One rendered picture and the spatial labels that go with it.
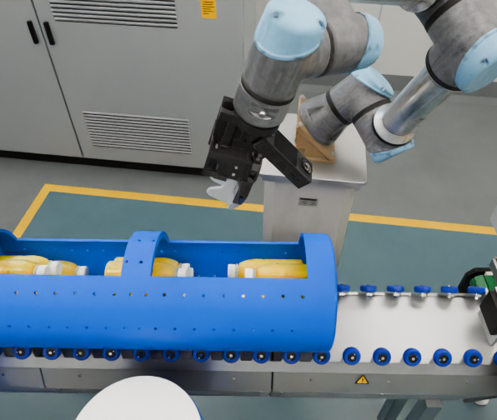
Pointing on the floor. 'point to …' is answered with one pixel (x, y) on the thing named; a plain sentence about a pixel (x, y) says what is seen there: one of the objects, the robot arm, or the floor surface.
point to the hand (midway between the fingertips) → (234, 203)
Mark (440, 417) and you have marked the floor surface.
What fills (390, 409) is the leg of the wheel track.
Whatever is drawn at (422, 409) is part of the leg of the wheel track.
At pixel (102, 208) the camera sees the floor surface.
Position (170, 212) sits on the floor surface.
